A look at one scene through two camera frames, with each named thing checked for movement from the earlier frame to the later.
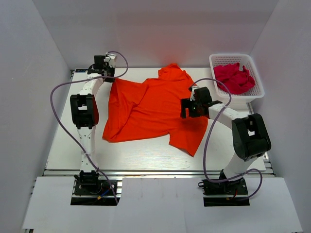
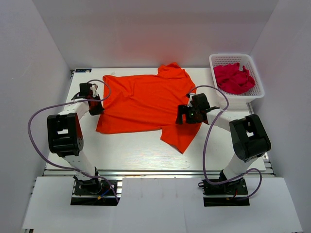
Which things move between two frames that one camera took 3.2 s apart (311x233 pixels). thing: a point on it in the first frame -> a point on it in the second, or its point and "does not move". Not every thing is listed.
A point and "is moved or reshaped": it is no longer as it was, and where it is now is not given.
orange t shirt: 137,110 is moved or reshaped
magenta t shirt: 236,81 does not move
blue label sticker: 80,70 does not move
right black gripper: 186,103 -> 184,109
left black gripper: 112,68 -> 98,110
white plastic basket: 238,73 does not move
